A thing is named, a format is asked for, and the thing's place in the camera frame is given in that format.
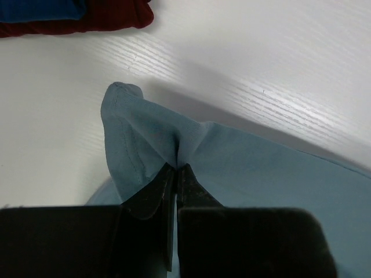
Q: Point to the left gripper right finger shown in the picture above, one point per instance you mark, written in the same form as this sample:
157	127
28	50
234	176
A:
218	241

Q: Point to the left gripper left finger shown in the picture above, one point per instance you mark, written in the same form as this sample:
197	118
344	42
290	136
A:
132	239

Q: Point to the grey-blue t shirt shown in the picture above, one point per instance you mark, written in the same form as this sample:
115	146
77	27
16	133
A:
238	168

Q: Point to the folded dark red t shirt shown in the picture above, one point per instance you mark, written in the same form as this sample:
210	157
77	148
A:
109	15

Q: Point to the folded blue mickey t shirt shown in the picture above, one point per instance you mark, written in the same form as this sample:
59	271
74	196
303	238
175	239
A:
13	11

